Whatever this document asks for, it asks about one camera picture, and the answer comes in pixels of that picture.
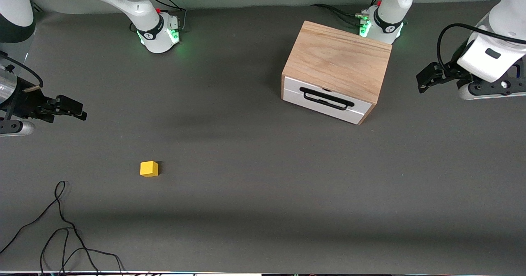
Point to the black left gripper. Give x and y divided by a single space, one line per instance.
448 72

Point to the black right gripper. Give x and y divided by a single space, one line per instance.
25 102

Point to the yellow cube block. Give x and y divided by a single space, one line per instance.
148 169

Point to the wooden drawer cabinet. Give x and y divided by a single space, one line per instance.
337 58

